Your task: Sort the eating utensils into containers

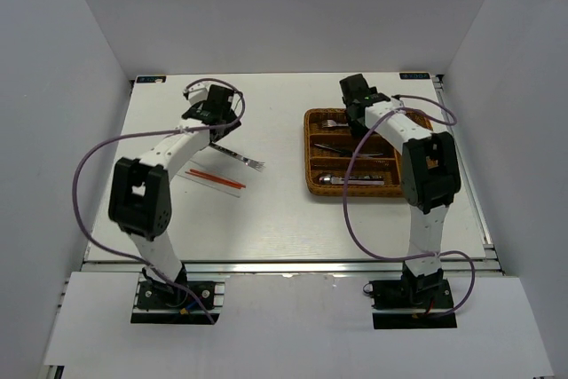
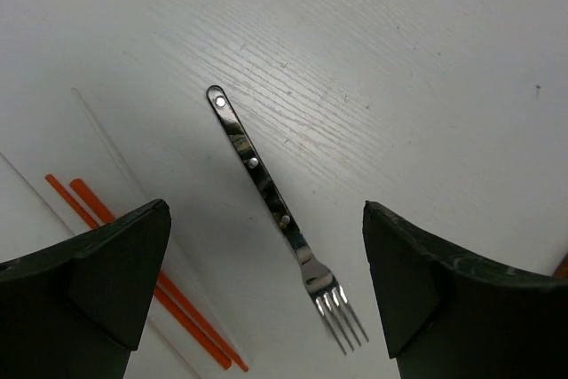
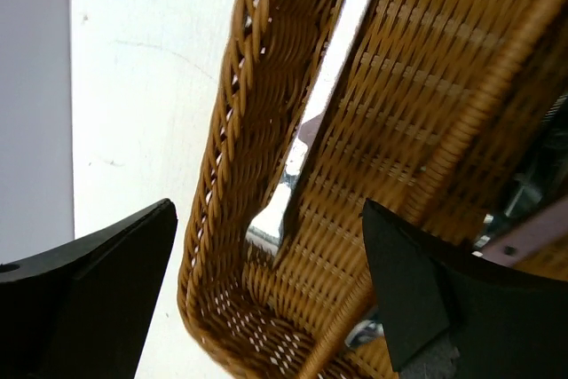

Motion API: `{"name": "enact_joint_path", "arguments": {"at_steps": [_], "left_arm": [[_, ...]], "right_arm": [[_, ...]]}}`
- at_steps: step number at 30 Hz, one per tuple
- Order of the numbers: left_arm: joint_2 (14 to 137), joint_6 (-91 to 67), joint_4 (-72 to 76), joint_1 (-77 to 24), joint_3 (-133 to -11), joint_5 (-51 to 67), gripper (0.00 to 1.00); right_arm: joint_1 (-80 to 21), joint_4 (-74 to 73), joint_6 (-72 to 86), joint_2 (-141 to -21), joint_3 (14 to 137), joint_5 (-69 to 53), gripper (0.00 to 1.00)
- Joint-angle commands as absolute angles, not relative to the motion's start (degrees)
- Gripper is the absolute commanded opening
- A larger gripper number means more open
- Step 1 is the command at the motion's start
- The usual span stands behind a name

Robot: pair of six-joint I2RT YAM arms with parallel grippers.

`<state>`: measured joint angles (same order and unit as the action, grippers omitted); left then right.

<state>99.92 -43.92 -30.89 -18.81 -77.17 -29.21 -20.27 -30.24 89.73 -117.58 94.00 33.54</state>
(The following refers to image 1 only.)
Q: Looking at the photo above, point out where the woven wicker cutlery tray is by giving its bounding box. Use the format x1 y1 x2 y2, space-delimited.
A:
304 107 438 197

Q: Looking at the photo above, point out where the knife with pink handle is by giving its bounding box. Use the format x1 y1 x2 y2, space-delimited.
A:
313 144 352 154

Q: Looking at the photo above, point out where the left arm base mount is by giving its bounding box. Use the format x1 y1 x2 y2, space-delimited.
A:
130 274 225 326

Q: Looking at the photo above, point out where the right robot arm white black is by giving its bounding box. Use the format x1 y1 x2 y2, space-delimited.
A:
340 74 462 307

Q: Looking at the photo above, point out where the orange chopstick upper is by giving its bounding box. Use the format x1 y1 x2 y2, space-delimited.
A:
186 169 246 188

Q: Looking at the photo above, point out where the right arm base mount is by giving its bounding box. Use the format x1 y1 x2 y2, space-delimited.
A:
362 280 457 330

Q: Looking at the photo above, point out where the orange chopstick lower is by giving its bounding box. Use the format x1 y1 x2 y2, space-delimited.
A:
185 171 246 189

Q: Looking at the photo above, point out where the fork with black handle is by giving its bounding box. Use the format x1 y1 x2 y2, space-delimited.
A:
209 143 265 172

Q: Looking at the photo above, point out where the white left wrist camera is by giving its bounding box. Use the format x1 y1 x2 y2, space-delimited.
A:
183 83 209 106

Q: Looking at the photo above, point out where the orange chopstick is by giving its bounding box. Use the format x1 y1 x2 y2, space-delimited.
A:
186 169 246 188
185 171 246 189

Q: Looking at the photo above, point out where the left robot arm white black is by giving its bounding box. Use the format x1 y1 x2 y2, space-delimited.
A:
108 82 241 307

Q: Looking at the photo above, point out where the blue label left corner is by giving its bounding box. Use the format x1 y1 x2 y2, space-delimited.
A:
135 75 167 84

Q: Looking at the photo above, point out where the aluminium rail front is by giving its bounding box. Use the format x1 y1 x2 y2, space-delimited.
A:
82 258 505 276

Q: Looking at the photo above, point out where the white chopstick lower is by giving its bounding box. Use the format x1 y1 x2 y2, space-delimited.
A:
177 172 241 198

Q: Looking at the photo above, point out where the knife with black handle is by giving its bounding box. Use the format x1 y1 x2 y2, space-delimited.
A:
339 151 384 159

